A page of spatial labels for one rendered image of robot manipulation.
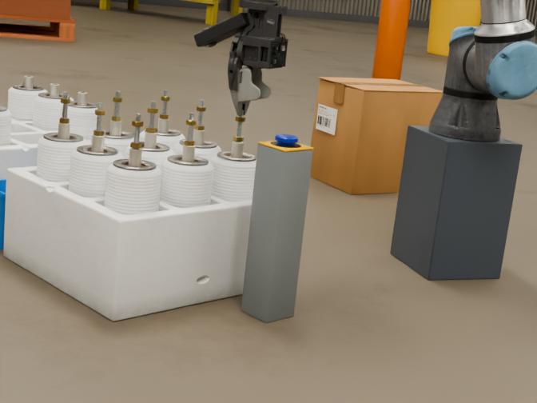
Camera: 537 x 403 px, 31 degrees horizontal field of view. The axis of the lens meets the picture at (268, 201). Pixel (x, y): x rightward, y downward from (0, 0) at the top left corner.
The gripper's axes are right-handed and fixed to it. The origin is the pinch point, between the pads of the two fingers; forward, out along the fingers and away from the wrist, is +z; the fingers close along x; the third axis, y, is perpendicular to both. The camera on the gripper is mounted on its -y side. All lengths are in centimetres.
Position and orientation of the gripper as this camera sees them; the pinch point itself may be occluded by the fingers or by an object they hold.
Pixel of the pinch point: (238, 107)
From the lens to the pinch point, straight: 182.7
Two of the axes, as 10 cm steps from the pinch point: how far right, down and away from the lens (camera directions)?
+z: -1.0, 9.6, 2.5
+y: 8.8, 2.0, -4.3
